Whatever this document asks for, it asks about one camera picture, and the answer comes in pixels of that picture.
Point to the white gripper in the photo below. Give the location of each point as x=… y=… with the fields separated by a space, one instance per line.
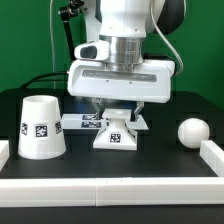
x=150 y=81

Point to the white lamp base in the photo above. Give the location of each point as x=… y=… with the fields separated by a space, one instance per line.
x=116 y=135

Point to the white lamp bulb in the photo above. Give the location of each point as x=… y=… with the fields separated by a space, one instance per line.
x=192 y=132

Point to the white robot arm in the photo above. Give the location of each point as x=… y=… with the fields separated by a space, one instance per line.
x=113 y=65

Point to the white lamp shade cone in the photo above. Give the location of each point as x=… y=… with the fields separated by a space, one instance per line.
x=41 y=134

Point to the white marker tag plate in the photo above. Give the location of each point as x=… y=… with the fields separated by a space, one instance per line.
x=90 y=121

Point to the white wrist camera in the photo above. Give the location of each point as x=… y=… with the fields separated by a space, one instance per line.
x=98 y=51

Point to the white right wall rail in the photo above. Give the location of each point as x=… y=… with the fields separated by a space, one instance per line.
x=213 y=155

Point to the white wall rail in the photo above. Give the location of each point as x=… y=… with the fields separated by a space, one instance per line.
x=4 y=152
x=213 y=155
x=111 y=191

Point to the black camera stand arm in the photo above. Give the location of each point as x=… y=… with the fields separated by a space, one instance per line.
x=66 y=13

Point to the white front wall rail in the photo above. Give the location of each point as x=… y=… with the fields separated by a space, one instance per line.
x=111 y=191

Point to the white left wall rail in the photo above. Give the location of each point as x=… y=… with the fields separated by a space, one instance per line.
x=4 y=152

